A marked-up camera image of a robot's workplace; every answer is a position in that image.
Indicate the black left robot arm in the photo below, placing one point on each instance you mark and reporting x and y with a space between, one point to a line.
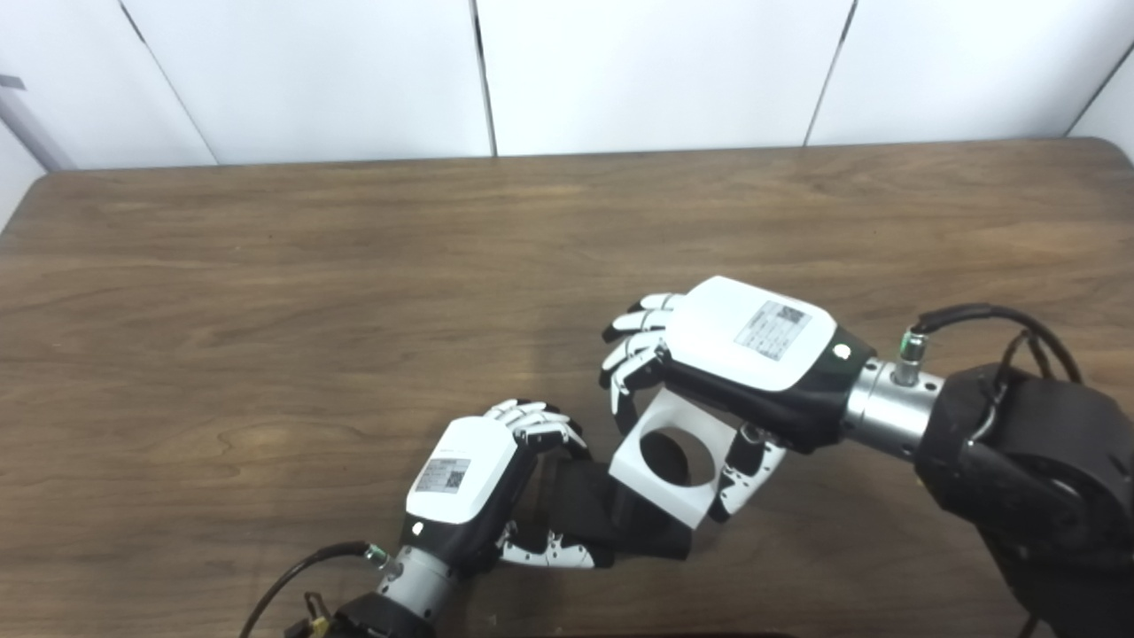
412 589

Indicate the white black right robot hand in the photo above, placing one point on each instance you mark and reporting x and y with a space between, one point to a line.
735 341

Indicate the grey wall corner post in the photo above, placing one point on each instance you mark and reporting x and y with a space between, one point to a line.
31 128

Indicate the black peg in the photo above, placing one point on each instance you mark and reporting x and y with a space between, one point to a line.
585 509

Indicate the white square piece with hole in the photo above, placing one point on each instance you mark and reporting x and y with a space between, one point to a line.
633 474

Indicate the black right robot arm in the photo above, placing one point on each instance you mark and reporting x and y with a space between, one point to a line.
1019 461

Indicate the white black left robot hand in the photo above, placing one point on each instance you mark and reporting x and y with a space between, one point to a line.
465 474

